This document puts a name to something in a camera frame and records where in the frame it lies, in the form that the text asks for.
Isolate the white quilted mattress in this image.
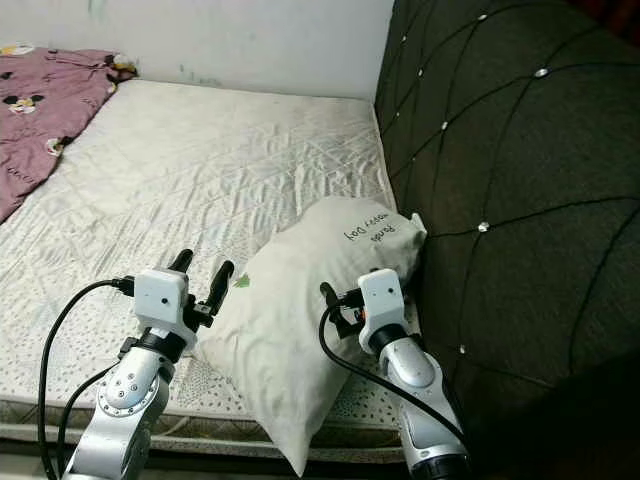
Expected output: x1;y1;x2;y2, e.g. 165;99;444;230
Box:
0;78;426;463

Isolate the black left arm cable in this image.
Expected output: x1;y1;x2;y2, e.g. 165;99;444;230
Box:
38;277;139;480
57;365;116;480

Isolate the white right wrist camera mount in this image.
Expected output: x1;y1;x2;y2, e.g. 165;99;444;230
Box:
355;268;409;341

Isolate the dark tufted headboard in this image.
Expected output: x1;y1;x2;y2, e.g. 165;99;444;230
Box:
373;0;640;471

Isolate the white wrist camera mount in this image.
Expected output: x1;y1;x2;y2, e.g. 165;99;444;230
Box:
355;268;409;341
133;268;196;351

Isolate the pink cartoon mouse blanket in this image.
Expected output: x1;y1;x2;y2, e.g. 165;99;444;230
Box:
0;42;139;223

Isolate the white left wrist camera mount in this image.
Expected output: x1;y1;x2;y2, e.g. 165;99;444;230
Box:
133;268;196;351

